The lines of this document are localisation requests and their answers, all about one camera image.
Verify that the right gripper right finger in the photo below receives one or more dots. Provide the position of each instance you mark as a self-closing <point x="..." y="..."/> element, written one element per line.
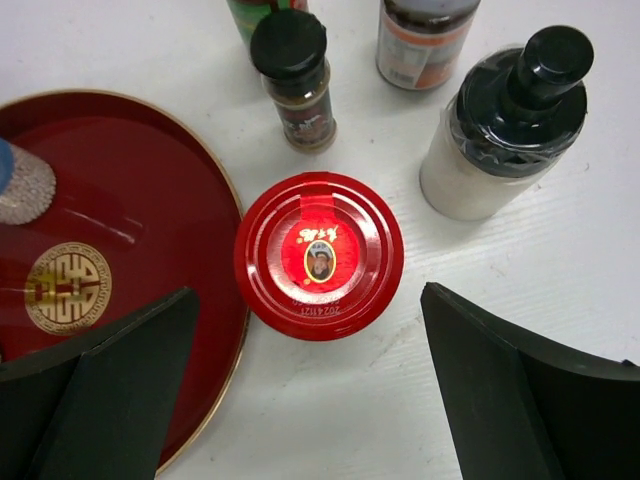
<point x="522" y="406"/>

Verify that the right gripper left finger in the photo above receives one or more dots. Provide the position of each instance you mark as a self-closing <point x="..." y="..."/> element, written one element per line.
<point x="98" y="405"/>

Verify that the jar with silver lid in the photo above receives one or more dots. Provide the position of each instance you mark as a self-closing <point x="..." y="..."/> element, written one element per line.
<point x="28" y="185"/>

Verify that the jar with red lid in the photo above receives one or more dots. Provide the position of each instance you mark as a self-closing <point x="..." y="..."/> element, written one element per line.
<point x="319" y="256"/>

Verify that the small black cap spice bottle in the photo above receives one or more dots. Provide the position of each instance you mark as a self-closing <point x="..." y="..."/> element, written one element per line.
<point x="288" y="48"/>

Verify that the red round lacquer tray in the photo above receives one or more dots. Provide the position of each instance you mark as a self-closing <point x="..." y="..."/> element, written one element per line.
<point x="142" y="208"/>

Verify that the white bottle with black pump cap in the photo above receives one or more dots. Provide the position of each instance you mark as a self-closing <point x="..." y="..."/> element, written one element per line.
<point x="514" y="116"/>

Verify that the tall green red sauce bottle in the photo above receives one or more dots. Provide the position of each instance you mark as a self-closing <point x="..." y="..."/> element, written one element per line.
<point x="248" y="13"/>

